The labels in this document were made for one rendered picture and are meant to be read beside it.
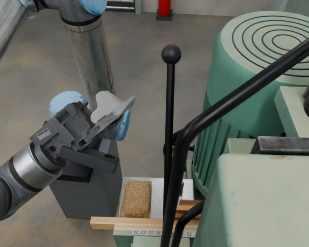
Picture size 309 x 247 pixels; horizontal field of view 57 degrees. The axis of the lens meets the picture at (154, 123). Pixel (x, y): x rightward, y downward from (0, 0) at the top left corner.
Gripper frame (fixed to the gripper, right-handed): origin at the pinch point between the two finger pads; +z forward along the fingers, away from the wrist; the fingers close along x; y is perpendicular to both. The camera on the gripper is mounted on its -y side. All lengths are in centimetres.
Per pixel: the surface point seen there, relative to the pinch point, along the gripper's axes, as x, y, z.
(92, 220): 17.9, -18.4, -31.3
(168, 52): -6.2, 2.8, 11.0
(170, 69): -5.2, 0.4, 9.5
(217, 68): -17.9, -3.3, 13.7
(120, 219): 18.2, -23.1, -25.3
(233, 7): 299, 13, 125
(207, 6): 301, 34, 102
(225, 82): -19.2, -5.2, 13.3
